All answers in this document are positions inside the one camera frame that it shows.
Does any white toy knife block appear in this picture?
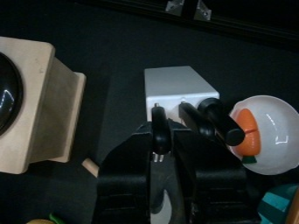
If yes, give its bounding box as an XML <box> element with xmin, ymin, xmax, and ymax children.
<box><xmin>144</xmin><ymin>66</ymin><xmax>220</xmax><ymax>125</ymax></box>

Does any wooden-handled toy hammer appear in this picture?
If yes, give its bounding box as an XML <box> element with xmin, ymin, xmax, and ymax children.
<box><xmin>80</xmin><ymin>157</ymin><xmax>100</xmax><ymax>179</ymax></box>

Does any small metal rail bracket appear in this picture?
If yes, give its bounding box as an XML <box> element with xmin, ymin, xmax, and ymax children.
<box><xmin>192</xmin><ymin>0</ymin><xmax>213</xmax><ymax>22</ymax></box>
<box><xmin>164</xmin><ymin>0</ymin><xmax>184</xmax><ymax>17</ymax></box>

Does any orange toy carrot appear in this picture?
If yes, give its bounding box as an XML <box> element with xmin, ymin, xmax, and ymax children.
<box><xmin>231</xmin><ymin>108</ymin><xmax>263</xmax><ymax>165</ymax></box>

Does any yellow toy fruit green leaf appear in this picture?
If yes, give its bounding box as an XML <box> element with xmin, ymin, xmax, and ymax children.
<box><xmin>24</xmin><ymin>213</ymin><xmax>68</xmax><ymax>224</ymax></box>

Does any white toy pan black handle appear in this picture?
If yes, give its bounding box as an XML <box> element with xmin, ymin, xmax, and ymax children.
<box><xmin>227</xmin><ymin>94</ymin><xmax>299</xmax><ymax>177</ymax></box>

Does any teal plastic dish basket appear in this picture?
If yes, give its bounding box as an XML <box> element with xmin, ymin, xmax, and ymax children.
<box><xmin>256</xmin><ymin>183</ymin><xmax>299</xmax><ymax>224</ymax></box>

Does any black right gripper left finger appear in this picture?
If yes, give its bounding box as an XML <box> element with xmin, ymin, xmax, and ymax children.
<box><xmin>92</xmin><ymin>122</ymin><xmax>153</xmax><ymax>224</ymax></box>

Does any wooden toy stove black burner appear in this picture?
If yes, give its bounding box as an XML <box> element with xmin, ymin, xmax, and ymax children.
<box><xmin>0</xmin><ymin>36</ymin><xmax>88</xmax><ymax>175</ymax></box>

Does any black aluminium frame rail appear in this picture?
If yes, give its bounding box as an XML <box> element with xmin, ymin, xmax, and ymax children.
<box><xmin>73</xmin><ymin>0</ymin><xmax>299</xmax><ymax>45</ymax></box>

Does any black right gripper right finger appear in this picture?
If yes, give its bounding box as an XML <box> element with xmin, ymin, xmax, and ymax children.
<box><xmin>172</xmin><ymin>125</ymin><xmax>261</xmax><ymax>224</ymax></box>

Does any orange plastic tray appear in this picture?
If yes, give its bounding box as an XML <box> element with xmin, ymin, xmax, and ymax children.
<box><xmin>284</xmin><ymin>189</ymin><xmax>299</xmax><ymax>224</ymax></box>

